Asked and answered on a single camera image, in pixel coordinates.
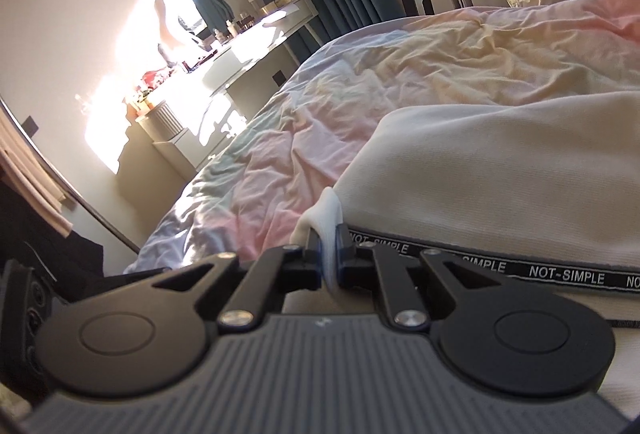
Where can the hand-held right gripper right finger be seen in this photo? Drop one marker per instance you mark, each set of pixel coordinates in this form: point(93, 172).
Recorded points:
point(342, 246)

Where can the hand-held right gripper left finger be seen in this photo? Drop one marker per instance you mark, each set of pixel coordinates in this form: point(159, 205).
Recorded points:
point(314, 259)

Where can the cream garment with black band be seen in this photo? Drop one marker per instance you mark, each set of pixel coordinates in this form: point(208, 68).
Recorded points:
point(500, 174)

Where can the black cloth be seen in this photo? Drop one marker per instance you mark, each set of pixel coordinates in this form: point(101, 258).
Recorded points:
point(60, 259)

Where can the beige cloth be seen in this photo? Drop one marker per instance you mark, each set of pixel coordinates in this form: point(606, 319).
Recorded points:
point(30, 174)

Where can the pastel pink bed cover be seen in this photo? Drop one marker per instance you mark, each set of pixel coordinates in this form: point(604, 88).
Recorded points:
point(400, 64)

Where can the white ribbed bin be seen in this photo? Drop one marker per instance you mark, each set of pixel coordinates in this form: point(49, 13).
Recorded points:
point(162, 119)

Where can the white dressing desk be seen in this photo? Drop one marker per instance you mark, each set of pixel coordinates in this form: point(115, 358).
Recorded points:
point(235, 59)

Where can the group of cosmetic bottles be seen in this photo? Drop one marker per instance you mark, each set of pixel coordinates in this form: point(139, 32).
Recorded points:
point(235, 22)

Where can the dark wall switch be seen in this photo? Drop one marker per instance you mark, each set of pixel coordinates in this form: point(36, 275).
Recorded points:
point(30, 126)

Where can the wavy frame mirror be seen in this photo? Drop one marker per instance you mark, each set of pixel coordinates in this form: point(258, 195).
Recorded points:
point(200, 9)

